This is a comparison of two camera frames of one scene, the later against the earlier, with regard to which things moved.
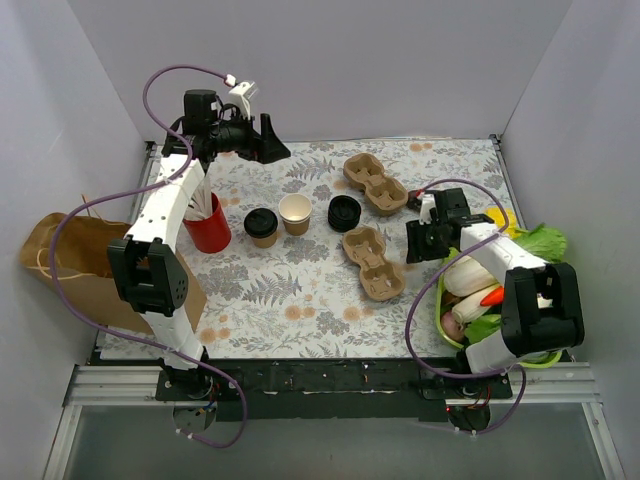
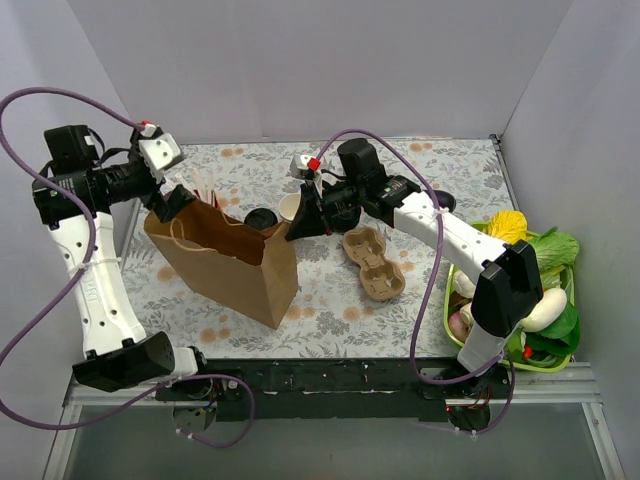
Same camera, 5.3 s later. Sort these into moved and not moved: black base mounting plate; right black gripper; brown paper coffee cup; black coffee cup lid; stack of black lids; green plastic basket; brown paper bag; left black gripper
Moved: brown paper bag; right black gripper; green plastic basket; left black gripper
Not moved: black coffee cup lid; stack of black lids; black base mounting plate; brown paper coffee cup
